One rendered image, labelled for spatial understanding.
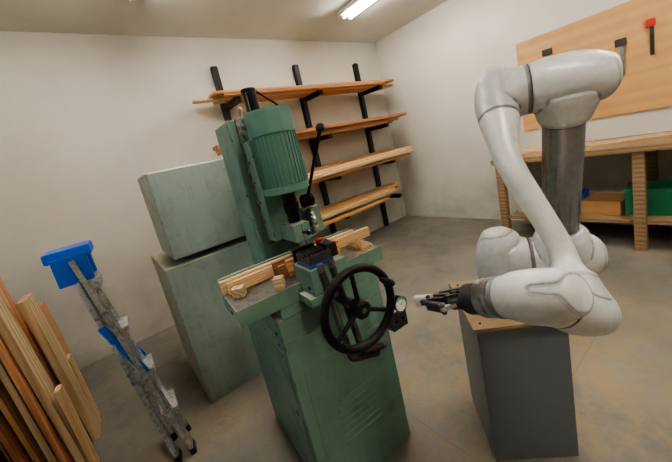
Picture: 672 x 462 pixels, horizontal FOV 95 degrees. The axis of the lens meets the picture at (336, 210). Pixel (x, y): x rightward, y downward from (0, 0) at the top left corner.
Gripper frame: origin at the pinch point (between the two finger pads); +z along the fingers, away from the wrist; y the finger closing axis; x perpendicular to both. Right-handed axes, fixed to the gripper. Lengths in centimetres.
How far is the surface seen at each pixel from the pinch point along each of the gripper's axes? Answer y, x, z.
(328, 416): 26, 32, 48
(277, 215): 15, -46, 47
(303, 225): 11, -37, 36
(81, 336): 137, -40, 272
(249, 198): 21, -57, 52
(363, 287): -2.4, -5.4, 34.8
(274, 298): 32.3, -16.8, 30.6
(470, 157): -301, -61, 177
